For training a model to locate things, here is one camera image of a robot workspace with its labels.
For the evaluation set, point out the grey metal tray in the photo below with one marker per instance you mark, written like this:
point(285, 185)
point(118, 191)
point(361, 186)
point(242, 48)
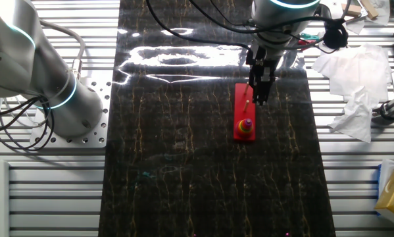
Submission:
point(336, 8)

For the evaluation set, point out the flat light wooden block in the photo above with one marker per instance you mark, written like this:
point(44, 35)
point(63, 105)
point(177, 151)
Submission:
point(351, 10)

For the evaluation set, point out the grey camera bracket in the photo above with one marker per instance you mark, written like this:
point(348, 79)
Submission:
point(323, 11)

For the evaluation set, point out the red Hanoi base board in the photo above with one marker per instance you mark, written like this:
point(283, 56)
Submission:
point(241, 108)

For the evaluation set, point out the teal plastic clip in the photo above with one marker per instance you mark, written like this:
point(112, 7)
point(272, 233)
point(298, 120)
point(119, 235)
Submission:
point(310, 36)

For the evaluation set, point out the blue tissue pack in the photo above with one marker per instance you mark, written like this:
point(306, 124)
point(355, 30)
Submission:
point(379, 184)

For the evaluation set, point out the white tissue sheet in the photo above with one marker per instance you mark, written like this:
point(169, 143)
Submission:
point(385, 174)

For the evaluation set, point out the long light wooden block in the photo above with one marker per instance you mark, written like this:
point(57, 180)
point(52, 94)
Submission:
point(369, 9)

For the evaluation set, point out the silver robot mounting plate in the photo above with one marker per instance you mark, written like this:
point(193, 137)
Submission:
point(98, 131)

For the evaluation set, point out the black marble pattern mat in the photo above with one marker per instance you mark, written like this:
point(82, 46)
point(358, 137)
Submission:
point(183, 164)

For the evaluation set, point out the white paper sheet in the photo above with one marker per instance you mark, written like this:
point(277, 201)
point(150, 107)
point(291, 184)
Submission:
point(382, 13)

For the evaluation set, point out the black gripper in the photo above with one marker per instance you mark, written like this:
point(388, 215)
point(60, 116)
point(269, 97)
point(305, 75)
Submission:
point(262, 66)

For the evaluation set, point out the large crumpled white tissue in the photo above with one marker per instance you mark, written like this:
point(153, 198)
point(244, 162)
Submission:
point(354, 66)

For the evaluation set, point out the red plastic clip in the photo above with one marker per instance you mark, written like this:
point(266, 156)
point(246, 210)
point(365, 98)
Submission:
point(306, 42)

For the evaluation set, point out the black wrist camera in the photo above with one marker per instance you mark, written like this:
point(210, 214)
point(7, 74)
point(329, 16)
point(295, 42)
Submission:
point(334, 34)

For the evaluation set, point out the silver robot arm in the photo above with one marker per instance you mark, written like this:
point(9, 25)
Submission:
point(19, 49)

